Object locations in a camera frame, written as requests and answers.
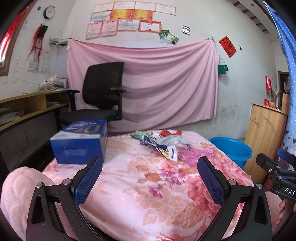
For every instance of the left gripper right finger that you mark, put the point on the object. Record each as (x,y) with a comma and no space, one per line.
(254,222)

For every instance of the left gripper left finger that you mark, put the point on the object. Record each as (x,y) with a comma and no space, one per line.
(44,222)

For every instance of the red crushed paper box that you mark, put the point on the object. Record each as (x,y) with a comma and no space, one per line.
(167,133)

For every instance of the green white wrapper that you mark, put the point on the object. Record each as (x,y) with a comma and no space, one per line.
(140,135)

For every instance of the right hand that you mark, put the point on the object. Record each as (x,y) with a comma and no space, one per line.
(280,215)

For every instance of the pink clothed leg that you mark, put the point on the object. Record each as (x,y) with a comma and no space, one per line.
(16,196)

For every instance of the blue plastic bucket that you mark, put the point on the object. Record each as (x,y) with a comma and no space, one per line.
(236,150)

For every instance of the wooden cabinet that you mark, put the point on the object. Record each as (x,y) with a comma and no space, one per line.
(264,135)

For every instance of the orange fruit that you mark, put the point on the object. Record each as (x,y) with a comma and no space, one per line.
(271,104)

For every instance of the red cup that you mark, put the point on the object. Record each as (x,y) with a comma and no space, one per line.
(266,102)

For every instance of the blue cardboard box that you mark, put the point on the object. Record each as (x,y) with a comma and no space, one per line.
(80,141)

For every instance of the red hanging ornament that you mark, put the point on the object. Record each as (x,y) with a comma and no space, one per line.
(268,84)

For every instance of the floral pink tablecloth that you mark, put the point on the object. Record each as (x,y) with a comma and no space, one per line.
(141,195)

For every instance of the green hanging bag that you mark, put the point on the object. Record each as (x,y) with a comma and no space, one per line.
(222,69)

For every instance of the red diamond paper poster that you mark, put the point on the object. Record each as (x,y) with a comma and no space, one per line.
(228,46)

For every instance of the stack of papers on desk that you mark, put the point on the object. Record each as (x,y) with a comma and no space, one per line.
(53,83)

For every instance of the blue dotted cloth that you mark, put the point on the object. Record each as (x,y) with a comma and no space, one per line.
(287,44)

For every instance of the pink hanging sheet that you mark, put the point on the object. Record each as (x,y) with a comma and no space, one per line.
(165,87)

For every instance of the black office chair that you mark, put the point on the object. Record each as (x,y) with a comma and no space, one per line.
(102,88)

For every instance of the small black white photo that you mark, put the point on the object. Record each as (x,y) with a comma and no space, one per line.
(186,30)

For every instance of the green photo posters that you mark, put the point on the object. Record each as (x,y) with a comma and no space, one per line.
(167,38)

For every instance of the wooden wall desk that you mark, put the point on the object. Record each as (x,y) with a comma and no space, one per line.
(34,105)

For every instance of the wall calendar sheets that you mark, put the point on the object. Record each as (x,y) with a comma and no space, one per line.
(39,64)

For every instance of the red tassel wall ornament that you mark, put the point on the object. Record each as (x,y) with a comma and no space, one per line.
(37,45)

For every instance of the round wall clock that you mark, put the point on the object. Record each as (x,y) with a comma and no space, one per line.
(49,12)

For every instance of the certificates on wall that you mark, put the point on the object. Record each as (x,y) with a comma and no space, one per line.
(107,19)

